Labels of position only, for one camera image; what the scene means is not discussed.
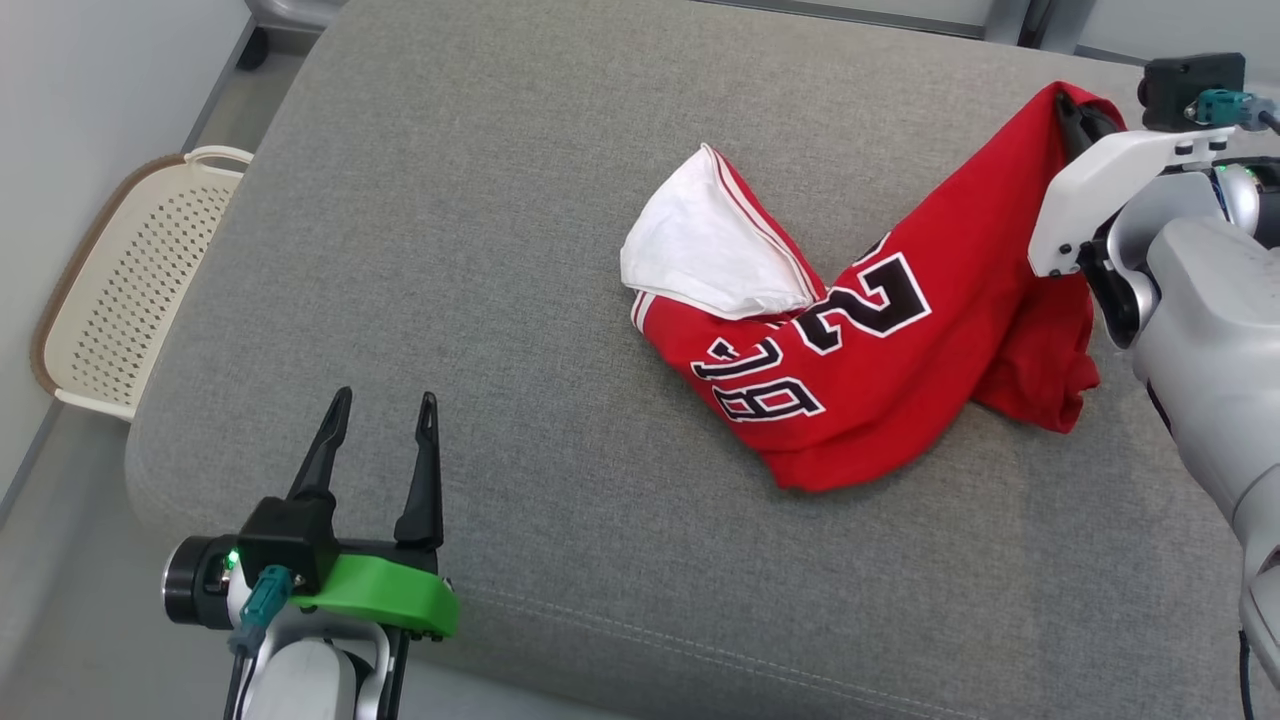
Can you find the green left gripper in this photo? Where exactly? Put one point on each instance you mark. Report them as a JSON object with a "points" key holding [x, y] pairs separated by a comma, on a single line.
{"points": [[390, 600]]}

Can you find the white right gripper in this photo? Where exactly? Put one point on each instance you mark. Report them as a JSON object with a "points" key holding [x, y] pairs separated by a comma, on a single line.
{"points": [[1090, 190]]}

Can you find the red jersey white sleeves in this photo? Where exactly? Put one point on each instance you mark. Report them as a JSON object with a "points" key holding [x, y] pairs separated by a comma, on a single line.
{"points": [[900, 380]]}

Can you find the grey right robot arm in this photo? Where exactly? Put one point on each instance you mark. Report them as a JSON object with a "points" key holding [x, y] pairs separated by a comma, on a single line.
{"points": [[1210, 340]]}

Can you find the grey fabric cushion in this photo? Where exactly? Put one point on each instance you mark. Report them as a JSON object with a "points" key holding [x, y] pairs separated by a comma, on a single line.
{"points": [[480, 250]]}

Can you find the cream perforated laundry basket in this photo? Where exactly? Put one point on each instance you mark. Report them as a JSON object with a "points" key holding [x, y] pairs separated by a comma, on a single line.
{"points": [[120, 290]]}

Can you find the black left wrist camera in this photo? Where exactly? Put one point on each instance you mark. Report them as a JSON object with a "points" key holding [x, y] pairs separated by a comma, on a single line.
{"points": [[290, 540]]}

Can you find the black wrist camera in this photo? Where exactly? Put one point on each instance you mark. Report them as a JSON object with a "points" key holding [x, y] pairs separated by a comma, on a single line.
{"points": [[290, 540], [1190, 75]]}

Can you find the grey partition post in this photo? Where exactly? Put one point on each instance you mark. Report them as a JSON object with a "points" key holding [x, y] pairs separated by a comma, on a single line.
{"points": [[1040, 20]]}

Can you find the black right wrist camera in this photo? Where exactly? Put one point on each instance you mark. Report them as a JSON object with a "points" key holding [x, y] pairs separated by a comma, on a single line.
{"points": [[1190, 75]]}

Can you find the grey frame leg with caster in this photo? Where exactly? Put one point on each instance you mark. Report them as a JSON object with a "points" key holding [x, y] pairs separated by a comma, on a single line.
{"points": [[290, 12]]}

